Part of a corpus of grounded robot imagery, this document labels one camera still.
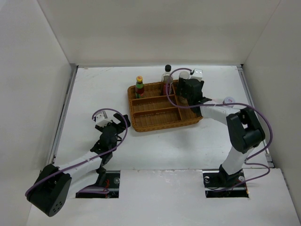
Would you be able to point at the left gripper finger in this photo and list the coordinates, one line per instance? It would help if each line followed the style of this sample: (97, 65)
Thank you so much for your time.
(125, 122)
(118, 117)

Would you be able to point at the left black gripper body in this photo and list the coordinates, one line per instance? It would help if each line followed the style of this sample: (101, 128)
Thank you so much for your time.
(119, 130)

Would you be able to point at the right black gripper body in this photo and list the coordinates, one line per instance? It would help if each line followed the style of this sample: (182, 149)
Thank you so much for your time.
(182, 84)

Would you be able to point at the silver cap blue spice jar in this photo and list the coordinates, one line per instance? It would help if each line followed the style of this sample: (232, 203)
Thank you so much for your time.
(183, 76)

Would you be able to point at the black cap clear sauce bottle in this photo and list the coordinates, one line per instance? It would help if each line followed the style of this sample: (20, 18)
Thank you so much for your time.
(167, 81)

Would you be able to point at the yellow cap red sauce bottle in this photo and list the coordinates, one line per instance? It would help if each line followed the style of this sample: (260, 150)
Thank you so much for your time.
(139, 87)

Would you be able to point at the black cap pepper grinder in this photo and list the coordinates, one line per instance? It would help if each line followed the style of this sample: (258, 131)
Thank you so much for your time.
(183, 100)

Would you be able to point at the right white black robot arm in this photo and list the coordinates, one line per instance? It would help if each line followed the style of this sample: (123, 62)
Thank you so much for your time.
(244, 129)

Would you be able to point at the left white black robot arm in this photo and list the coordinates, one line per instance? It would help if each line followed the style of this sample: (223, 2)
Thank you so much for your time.
(85, 175)

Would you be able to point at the brown wicker divided tray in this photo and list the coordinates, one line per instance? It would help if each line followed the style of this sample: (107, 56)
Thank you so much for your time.
(155, 112)

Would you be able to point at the clear lid red label jar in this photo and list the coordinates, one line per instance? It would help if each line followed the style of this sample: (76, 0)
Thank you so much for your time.
(228, 100)

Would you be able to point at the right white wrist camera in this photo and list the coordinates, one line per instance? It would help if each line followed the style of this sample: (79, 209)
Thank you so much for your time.
(196, 74)

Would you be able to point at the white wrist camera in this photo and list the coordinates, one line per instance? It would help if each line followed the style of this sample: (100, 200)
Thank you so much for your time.
(196, 74)
(101, 119)

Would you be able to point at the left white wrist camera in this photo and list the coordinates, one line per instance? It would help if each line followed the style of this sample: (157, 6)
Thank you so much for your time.
(101, 119)

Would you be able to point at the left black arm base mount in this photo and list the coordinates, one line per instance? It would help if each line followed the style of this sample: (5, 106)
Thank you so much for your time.
(105, 187)

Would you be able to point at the left aluminium table rail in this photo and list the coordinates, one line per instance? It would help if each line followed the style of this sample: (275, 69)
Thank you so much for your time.
(58, 132)

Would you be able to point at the aluminium table rail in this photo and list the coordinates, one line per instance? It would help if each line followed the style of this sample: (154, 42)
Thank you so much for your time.
(58, 132)
(254, 91)

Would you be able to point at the right aluminium table rail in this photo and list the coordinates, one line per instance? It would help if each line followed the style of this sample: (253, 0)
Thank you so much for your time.
(254, 91)

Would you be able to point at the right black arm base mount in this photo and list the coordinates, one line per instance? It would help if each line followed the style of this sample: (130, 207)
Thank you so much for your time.
(217, 187)

